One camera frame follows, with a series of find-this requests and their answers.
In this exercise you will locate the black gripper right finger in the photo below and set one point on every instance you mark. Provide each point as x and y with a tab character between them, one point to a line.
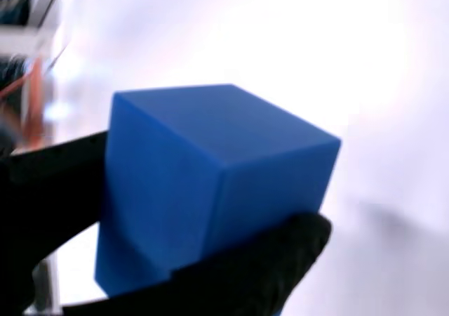
252	277

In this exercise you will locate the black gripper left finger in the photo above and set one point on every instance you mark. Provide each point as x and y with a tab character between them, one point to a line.
45	203

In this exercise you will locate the blue cube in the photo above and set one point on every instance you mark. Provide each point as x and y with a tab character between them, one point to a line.
196	175

